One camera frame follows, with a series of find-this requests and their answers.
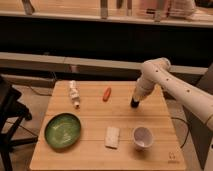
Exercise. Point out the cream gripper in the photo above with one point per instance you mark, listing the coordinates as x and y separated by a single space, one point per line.
139 94

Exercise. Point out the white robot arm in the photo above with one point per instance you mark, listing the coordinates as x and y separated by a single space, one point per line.
156 71

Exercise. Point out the orange carrot toy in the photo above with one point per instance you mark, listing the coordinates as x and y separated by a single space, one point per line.
106 94

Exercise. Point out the white paper cup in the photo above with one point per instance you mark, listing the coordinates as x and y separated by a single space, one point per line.
142 138

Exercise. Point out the white sponge block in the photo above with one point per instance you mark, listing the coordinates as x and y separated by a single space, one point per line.
112 137

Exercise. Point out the green plate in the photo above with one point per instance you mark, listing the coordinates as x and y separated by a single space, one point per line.
62 131

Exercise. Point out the black chair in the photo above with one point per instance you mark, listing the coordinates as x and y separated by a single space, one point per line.
10 107

